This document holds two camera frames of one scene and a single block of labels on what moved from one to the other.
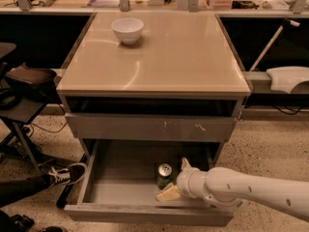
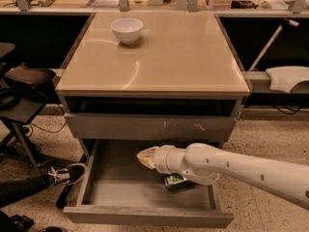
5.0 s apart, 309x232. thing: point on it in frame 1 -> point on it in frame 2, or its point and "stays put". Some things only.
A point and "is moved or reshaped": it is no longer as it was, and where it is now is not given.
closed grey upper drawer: x=153 y=128 stays put
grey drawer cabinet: x=153 y=76 stays put
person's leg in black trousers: x=16 y=189 stays put
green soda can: x=164 y=173 is moved or reshaped
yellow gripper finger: x=170 y=192 -> x=146 y=156
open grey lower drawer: x=119 y=188 stays put
